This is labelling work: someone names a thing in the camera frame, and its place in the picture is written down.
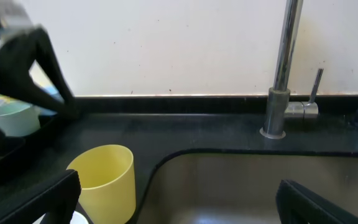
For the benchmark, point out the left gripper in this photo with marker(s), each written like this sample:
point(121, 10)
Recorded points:
point(8, 65)

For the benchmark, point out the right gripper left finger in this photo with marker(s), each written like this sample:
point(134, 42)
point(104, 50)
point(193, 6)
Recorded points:
point(26, 202)

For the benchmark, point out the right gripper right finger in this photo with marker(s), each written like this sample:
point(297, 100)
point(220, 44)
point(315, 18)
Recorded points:
point(303, 208)

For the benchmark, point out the white cup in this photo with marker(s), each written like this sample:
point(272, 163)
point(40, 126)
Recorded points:
point(81, 219)

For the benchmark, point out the blue cup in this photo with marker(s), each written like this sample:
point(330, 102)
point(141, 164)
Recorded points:
point(53, 93)

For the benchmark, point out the yellow cup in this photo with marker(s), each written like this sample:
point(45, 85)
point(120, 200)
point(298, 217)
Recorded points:
point(7, 99)
point(110, 193)

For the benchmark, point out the black tray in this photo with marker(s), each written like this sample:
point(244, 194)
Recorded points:
point(17, 155)

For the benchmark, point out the green cup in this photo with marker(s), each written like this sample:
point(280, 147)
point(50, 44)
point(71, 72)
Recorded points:
point(14, 124)

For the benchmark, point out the steel sink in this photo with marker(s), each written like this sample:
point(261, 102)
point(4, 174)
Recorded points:
point(228, 186)

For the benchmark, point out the steel tap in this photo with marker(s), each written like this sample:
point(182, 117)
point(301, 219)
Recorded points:
point(277, 109)

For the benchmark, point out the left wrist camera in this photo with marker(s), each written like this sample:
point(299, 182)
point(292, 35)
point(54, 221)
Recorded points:
point(11, 18)

